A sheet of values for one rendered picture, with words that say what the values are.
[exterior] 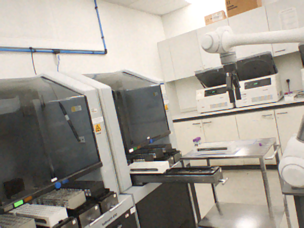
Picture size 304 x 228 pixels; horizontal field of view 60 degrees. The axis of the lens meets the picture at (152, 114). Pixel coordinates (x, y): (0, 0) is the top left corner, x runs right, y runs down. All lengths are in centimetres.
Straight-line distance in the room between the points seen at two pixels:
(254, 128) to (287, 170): 262
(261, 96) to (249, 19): 110
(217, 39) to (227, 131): 272
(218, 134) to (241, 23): 162
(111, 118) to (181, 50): 290
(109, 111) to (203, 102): 248
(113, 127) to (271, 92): 252
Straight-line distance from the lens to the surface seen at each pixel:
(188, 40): 444
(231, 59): 156
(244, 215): 228
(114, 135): 178
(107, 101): 176
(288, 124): 383
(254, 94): 384
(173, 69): 455
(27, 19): 300
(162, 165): 176
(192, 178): 164
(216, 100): 398
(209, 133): 411
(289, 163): 131
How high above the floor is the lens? 132
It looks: 4 degrees down
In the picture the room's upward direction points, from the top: 12 degrees counter-clockwise
